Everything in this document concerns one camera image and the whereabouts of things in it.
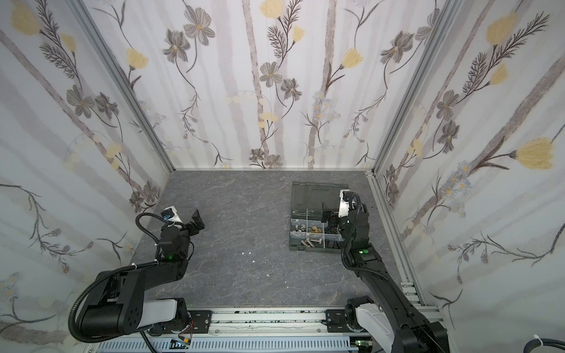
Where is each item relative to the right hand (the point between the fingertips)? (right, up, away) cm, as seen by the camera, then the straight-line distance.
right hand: (340, 201), depth 78 cm
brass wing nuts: (-7, -13, +18) cm, 23 cm away
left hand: (-60, -5, +9) cm, 61 cm away
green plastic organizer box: (-10, -15, +15) cm, 23 cm away
